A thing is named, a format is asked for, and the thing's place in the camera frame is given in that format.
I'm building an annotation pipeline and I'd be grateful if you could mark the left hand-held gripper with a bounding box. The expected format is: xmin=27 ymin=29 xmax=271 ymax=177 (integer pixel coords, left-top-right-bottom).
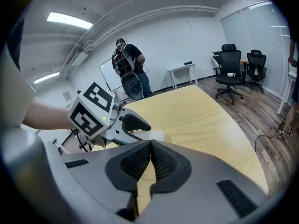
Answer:
xmin=67 ymin=82 xmax=152 ymax=149

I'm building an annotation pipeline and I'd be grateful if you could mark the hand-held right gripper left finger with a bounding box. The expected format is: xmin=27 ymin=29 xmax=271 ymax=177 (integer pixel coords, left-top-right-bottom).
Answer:
xmin=61 ymin=139 xmax=152 ymax=216

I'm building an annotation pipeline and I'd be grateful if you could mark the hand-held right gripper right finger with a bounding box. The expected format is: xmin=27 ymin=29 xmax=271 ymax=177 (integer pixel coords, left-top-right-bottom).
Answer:
xmin=137 ymin=140 xmax=268 ymax=224

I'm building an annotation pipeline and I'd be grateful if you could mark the person's left forearm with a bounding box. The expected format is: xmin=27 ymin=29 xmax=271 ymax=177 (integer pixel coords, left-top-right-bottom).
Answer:
xmin=21 ymin=96 xmax=75 ymax=130

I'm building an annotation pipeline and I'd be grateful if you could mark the dark oval backpack shell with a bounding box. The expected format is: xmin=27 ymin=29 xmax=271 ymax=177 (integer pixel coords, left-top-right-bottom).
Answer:
xmin=121 ymin=73 xmax=143 ymax=102

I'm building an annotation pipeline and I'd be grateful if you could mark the whiteboard on black stand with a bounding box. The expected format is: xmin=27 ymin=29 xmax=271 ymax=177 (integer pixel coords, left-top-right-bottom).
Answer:
xmin=99 ymin=57 xmax=123 ymax=92

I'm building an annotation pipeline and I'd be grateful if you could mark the white table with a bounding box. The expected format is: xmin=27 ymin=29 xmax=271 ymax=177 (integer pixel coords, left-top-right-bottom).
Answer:
xmin=167 ymin=63 xmax=198 ymax=90

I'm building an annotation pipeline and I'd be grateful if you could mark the ceiling light panel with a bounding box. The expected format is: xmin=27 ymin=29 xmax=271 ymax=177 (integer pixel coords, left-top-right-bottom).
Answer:
xmin=34 ymin=71 xmax=60 ymax=85
xmin=46 ymin=12 xmax=93 ymax=30

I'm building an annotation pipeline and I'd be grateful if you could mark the black office chair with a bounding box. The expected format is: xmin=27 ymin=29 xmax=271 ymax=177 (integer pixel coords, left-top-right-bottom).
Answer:
xmin=212 ymin=43 xmax=246 ymax=105
xmin=246 ymin=49 xmax=267 ymax=93

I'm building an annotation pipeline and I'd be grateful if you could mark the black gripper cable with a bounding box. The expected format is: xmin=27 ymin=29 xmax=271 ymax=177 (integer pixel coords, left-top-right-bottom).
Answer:
xmin=74 ymin=127 xmax=94 ymax=153

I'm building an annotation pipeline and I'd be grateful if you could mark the black floor cable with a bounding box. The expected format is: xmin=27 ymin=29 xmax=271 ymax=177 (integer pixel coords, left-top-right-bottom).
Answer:
xmin=254 ymin=134 xmax=281 ymax=154

